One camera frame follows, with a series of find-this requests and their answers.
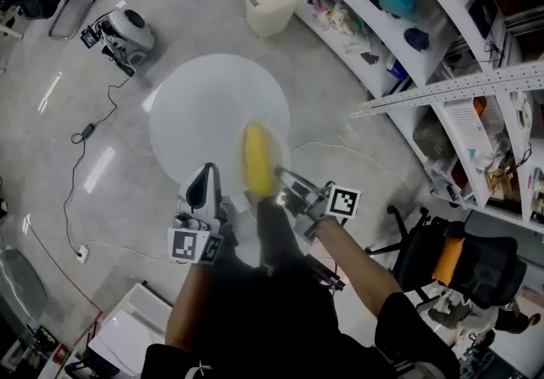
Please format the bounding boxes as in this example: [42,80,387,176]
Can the person's black shirt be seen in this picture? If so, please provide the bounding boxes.
[144,257,462,379]

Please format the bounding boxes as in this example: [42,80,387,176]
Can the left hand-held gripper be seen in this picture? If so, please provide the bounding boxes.
[167,162,233,264]

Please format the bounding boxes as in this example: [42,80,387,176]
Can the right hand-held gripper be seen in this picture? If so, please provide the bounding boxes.
[271,164,362,240]

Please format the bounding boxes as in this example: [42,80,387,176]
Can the white perforated basket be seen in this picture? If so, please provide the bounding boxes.
[444,96,505,157]

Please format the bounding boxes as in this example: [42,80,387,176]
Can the cream plastic trash bin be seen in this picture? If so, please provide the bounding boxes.
[244,0,302,39]

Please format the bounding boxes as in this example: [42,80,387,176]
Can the black rectangular box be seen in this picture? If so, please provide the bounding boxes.
[112,57,137,78]

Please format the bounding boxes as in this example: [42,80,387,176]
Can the round white table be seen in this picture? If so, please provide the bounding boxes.
[148,53,292,200]

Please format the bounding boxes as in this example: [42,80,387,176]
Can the heap of colourful bags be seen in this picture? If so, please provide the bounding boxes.
[309,0,373,56]

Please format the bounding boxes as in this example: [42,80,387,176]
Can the black office chair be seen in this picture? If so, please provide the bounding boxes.
[365,205,528,310]

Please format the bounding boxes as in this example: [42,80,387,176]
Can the white storage box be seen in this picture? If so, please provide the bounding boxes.
[87,283,173,379]

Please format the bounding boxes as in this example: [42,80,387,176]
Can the blue box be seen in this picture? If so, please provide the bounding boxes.
[388,58,409,81]

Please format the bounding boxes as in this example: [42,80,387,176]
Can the grey rounded cover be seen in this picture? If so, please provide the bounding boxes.
[0,247,48,321]

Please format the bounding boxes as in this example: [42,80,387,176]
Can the person's right forearm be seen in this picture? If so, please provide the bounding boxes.
[316,218,405,321]

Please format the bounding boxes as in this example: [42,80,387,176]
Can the dark green bag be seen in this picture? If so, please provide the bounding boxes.
[412,113,456,161]

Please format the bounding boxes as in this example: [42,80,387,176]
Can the small black screen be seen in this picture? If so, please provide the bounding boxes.
[80,26,101,50]

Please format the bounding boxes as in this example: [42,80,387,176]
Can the orange cushion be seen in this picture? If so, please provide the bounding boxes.
[431,236,464,285]

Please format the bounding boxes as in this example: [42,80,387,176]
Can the yellow banana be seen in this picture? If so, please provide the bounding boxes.
[237,120,284,196]

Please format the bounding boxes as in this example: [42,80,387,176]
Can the person's black trousers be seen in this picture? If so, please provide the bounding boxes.
[212,198,341,289]

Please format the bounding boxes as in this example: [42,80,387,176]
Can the dark blue cloth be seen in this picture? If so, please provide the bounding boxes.
[402,27,430,51]

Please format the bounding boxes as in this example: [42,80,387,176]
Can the black adapter cable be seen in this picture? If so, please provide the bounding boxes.
[62,75,131,257]

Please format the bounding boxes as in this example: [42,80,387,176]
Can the person's left forearm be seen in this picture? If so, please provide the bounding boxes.
[164,261,222,348]

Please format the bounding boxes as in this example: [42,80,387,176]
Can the white power strip lead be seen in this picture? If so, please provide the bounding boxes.
[87,240,171,262]

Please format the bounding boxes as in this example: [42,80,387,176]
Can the white grey round machine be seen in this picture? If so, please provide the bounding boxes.
[99,8,156,66]

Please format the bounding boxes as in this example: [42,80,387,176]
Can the white metal shelf unit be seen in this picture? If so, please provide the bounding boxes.
[271,0,544,236]

